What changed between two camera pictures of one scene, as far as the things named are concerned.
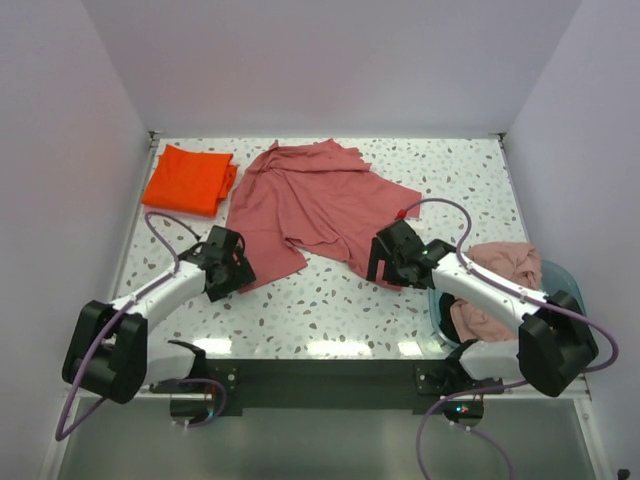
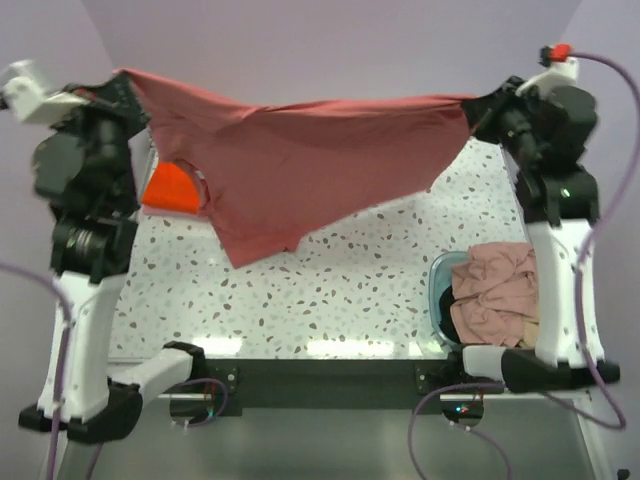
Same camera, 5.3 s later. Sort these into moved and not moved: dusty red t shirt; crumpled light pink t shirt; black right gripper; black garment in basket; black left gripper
Moved: black right gripper; dusty red t shirt; black left gripper
Not moved: crumpled light pink t shirt; black garment in basket
